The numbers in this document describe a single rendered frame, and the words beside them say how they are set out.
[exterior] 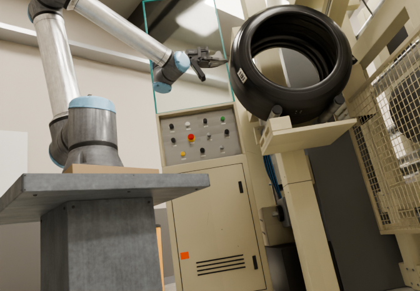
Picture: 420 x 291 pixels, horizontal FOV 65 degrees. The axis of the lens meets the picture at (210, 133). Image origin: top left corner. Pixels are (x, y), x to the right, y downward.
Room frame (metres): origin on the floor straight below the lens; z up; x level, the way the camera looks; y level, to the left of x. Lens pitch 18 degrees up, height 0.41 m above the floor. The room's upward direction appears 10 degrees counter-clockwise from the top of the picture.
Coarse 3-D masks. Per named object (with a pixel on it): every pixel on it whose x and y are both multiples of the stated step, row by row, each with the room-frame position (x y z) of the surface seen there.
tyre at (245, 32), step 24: (264, 24) 1.52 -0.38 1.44; (288, 24) 1.55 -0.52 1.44; (312, 24) 1.50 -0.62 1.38; (336, 24) 1.38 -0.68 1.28; (240, 48) 1.36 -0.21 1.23; (264, 48) 1.64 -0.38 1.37; (288, 48) 1.67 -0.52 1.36; (312, 48) 1.64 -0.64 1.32; (336, 48) 1.38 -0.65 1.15; (336, 72) 1.37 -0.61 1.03; (240, 96) 1.52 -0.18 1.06; (264, 96) 1.38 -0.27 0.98; (288, 96) 1.36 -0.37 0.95; (312, 96) 1.37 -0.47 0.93; (264, 120) 1.59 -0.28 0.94
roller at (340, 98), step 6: (336, 96) 1.37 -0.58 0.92; (342, 96) 1.37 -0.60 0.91; (336, 102) 1.37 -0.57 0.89; (342, 102) 1.37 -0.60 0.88; (330, 108) 1.44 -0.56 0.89; (336, 108) 1.42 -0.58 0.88; (324, 114) 1.53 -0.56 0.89; (330, 114) 1.50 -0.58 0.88; (318, 120) 1.62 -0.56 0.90; (324, 120) 1.57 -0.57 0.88
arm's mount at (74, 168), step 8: (72, 168) 0.83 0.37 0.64; (80, 168) 0.85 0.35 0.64; (88, 168) 0.86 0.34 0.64; (96, 168) 0.87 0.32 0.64; (104, 168) 0.89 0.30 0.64; (112, 168) 0.91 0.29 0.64; (120, 168) 0.92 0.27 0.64; (128, 168) 0.94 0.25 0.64; (136, 168) 0.96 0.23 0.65; (144, 168) 0.97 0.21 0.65
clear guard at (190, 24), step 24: (168, 0) 2.10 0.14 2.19; (192, 0) 2.10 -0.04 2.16; (168, 24) 2.10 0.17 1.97; (192, 24) 2.10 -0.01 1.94; (216, 24) 2.11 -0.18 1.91; (168, 48) 2.10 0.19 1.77; (192, 48) 2.10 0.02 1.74; (216, 48) 2.11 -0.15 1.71; (192, 72) 2.10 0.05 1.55; (216, 72) 2.11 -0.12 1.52; (168, 96) 2.10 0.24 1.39; (192, 96) 2.10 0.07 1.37; (216, 96) 2.11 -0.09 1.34
